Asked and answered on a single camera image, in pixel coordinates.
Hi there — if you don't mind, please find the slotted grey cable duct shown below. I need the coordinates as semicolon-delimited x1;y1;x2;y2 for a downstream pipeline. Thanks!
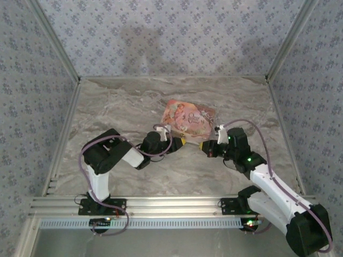
39;217;247;230

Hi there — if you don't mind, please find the aluminium side rail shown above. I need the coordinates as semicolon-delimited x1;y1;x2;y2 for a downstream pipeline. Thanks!
267;79;307;195
42;79;82;198

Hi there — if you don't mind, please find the small circuit board with LED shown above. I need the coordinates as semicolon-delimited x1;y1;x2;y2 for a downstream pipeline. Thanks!
240;218;263;231
89;217;113;229

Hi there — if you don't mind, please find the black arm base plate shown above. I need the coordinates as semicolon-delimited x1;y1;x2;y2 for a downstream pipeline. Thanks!
220;197;259;215
78;197;128;216

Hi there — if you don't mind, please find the aluminium frame post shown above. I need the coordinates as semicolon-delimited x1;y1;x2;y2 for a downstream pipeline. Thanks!
264;0;322;81
26;0;82;82

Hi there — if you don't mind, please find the long aluminium base rail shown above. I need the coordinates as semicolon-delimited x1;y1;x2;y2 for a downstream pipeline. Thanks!
28;196;317;218

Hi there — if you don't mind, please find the pink floral storybook box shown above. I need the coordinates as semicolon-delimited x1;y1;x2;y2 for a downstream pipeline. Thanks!
160;99;217;140

